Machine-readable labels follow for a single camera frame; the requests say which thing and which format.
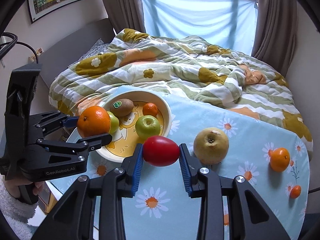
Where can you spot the small orange tomato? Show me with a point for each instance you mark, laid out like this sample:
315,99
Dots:
295,192

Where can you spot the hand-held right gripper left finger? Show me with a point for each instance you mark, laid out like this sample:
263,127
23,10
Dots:
136,170

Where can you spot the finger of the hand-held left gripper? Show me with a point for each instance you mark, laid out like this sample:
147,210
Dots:
75,148
50,122

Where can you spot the grey patterned bed sheet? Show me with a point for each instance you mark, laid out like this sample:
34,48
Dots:
96,48

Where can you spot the light blue daisy tablecloth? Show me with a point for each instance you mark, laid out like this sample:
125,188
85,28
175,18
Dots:
250,135

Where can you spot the person's left hand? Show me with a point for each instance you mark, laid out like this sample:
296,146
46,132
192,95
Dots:
38,188

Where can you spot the grey bed headboard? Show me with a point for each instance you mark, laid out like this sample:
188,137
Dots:
75,42

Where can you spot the small tangerine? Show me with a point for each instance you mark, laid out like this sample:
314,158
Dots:
150,110

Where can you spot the large orange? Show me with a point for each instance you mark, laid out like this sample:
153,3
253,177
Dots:
93,121
280,159

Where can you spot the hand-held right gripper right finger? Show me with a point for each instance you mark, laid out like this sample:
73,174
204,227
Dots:
185,170

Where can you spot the brown curtain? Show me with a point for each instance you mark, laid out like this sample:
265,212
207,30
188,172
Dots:
122,5
275,30

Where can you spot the green apple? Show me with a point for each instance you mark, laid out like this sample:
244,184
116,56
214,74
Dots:
147,128
114,123

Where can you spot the green striped floral blanket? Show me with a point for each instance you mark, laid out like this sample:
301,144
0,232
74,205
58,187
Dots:
175,65

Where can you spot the yellow-green apple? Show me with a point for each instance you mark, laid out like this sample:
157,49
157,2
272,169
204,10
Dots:
211,146

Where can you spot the cream bowl with duck print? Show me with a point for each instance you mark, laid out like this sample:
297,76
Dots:
165,110

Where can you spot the person's left forearm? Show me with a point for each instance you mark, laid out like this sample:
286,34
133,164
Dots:
15,217

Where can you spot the brown kiwi with green sticker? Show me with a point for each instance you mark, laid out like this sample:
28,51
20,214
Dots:
123,107

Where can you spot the light blue window cloth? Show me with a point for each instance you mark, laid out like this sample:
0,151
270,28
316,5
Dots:
195,17

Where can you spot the red tomato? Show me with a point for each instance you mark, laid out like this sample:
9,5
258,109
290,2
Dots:
161,151

